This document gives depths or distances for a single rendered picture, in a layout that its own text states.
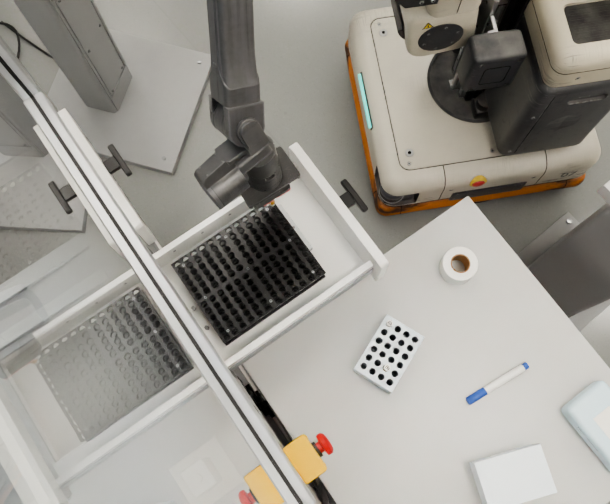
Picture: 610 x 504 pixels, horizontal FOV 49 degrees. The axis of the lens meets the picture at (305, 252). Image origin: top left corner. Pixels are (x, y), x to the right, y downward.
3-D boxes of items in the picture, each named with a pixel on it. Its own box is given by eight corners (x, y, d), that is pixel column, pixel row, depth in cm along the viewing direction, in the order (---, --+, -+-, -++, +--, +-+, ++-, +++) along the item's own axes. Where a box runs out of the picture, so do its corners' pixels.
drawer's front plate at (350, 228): (297, 163, 136) (296, 140, 125) (383, 277, 129) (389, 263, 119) (290, 167, 135) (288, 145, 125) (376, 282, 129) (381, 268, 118)
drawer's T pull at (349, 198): (344, 179, 126) (345, 177, 125) (368, 210, 124) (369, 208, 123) (329, 190, 126) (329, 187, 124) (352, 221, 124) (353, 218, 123)
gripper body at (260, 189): (302, 178, 113) (298, 161, 106) (251, 211, 112) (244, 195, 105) (281, 149, 114) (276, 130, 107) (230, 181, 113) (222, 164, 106)
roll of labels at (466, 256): (434, 278, 135) (438, 273, 131) (444, 246, 137) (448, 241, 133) (468, 289, 134) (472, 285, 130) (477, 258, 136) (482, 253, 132)
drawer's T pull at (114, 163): (113, 145, 128) (111, 142, 127) (133, 174, 127) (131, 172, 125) (97, 155, 128) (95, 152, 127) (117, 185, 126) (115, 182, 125)
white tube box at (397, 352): (385, 317, 133) (387, 313, 129) (421, 339, 132) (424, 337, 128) (352, 370, 130) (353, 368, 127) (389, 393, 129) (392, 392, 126)
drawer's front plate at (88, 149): (82, 131, 138) (63, 106, 127) (157, 241, 132) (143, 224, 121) (75, 135, 138) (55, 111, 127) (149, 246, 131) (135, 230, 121)
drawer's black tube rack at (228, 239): (273, 208, 131) (271, 197, 125) (325, 280, 127) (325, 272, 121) (177, 272, 128) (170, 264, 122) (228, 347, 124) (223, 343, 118)
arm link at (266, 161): (282, 148, 100) (258, 122, 101) (246, 177, 99) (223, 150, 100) (286, 166, 107) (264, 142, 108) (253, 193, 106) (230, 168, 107)
